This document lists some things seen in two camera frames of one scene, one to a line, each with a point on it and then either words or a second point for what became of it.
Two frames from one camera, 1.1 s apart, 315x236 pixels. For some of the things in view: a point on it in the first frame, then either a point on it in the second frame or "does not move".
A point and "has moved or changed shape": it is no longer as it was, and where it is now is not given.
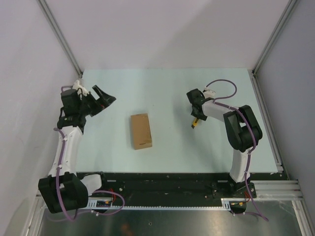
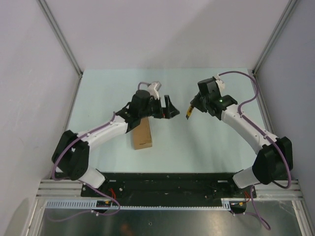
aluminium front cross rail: (275, 190) does not move
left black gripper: (104, 101) → (169, 111)
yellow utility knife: (195, 122) has moved or changed shape
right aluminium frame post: (289, 7) does not move
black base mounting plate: (175, 189) does not move
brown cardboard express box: (141, 131) does not move
